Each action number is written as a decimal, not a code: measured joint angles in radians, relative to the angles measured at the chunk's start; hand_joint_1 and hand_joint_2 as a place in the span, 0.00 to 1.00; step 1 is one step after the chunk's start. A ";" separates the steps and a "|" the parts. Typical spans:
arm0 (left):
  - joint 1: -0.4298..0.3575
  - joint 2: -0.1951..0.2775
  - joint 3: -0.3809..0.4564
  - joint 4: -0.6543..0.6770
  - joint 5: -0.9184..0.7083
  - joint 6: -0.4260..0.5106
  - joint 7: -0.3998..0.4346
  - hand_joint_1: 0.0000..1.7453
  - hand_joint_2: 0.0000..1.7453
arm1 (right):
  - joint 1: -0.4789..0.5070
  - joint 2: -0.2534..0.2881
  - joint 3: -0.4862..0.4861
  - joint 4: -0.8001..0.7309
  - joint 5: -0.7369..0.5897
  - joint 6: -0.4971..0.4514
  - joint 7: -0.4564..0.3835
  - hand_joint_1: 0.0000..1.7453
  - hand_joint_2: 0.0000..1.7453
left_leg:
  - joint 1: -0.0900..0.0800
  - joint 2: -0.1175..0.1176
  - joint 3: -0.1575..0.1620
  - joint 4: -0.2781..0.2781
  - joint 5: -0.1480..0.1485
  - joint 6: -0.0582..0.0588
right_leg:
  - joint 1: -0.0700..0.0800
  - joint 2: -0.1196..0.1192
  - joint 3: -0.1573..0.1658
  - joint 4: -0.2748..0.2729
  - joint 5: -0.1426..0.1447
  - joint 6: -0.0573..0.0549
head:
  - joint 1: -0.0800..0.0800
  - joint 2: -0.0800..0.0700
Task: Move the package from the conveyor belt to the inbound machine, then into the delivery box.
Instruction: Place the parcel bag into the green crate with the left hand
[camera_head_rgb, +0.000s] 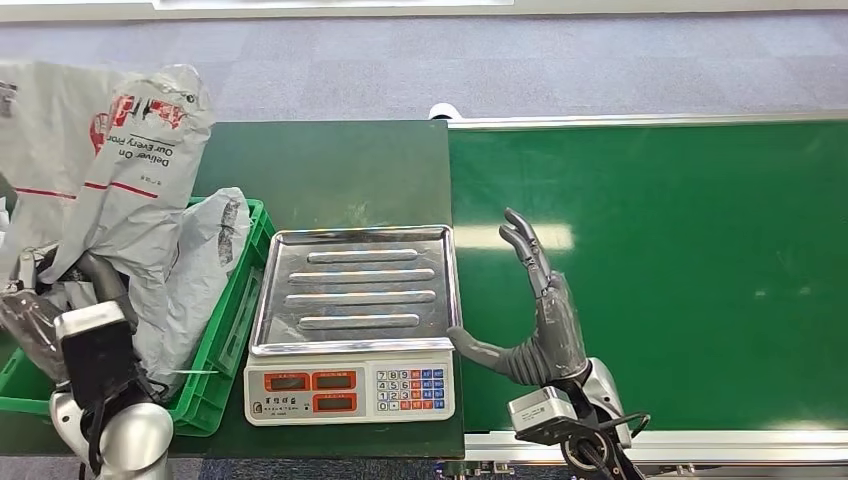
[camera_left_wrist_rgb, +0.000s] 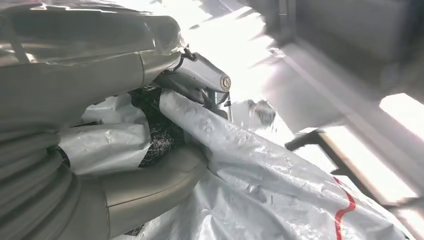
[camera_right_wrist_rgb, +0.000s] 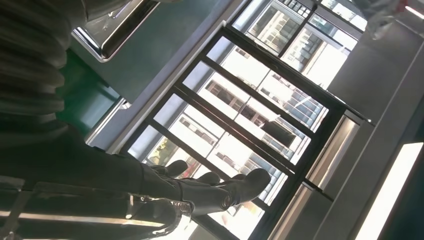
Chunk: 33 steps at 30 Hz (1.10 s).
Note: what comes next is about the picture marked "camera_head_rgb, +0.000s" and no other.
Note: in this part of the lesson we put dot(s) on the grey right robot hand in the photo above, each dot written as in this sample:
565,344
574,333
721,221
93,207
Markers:
556,331

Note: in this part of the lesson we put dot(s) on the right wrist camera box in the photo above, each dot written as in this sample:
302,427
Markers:
540,412

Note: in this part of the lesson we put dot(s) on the grey mailer bag black print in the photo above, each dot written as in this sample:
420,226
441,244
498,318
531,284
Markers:
132,192

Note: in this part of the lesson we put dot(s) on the white conveyor roller end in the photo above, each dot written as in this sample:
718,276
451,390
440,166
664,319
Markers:
442,111

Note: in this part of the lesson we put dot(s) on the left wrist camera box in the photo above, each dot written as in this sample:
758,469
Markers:
99,358

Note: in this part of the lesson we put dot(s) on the small grey mailer bag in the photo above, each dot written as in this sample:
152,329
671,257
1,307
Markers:
199,278

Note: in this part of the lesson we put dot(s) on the steel scale tray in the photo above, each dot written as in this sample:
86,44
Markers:
361,285

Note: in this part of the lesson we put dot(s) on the white electronic scale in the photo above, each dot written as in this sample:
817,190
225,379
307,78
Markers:
358,391

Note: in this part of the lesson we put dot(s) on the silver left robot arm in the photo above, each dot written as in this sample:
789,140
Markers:
126,437

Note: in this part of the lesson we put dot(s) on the green plastic crate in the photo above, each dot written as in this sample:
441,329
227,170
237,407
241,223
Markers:
225,344

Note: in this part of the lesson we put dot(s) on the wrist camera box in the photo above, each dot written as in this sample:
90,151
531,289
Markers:
99,358
540,412

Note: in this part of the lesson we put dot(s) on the aluminium conveyor frame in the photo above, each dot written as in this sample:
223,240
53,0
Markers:
729,445

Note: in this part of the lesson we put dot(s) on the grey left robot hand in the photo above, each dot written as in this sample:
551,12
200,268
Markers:
30,331

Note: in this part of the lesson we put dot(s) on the green conveyor belt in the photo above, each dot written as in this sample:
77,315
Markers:
696,278

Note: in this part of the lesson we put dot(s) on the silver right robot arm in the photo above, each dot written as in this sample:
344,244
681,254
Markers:
606,411

